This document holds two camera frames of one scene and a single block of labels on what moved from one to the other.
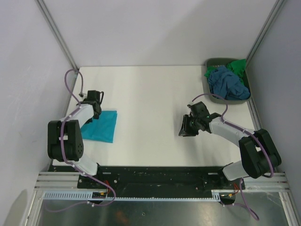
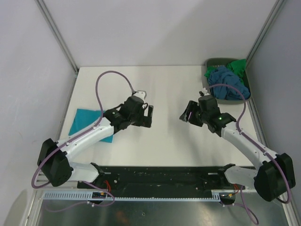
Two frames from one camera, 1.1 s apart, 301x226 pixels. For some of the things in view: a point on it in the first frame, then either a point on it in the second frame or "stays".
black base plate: (157, 181) stays
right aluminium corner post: (274, 11) stays
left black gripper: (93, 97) → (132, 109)
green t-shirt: (237, 66) stays
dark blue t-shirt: (223, 83) stays
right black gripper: (185, 131) → (192, 106)
